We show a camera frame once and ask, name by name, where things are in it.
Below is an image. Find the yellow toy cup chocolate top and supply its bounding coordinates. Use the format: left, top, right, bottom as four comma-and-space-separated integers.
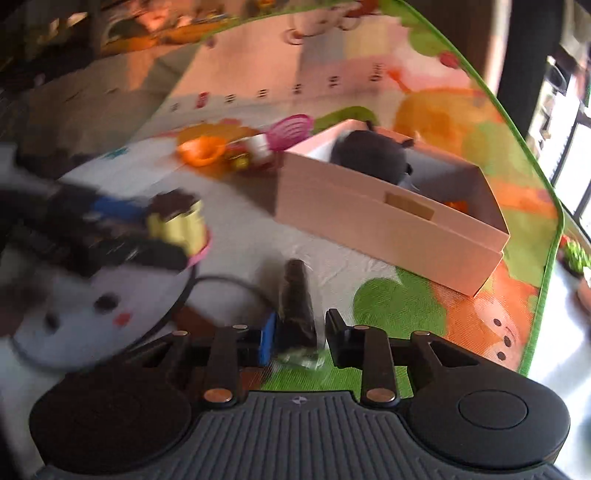
146, 189, 207, 257

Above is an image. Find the pink cardboard box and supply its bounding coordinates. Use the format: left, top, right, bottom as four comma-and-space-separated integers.
274, 119, 510, 297

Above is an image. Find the orange toy pumpkin bowl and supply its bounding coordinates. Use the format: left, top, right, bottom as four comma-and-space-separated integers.
176, 136, 228, 167

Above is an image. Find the orange toy pumpkin half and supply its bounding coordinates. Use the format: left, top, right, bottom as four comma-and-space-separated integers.
445, 200, 469, 214

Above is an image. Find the black plush toy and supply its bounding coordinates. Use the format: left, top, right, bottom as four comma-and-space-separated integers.
329, 121, 415, 185

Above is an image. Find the pink toy strainer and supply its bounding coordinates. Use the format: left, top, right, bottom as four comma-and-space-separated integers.
266, 114, 315, 152

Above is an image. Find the colourful children play mat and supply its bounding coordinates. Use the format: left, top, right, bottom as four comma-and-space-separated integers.
23, 1, 563, 373

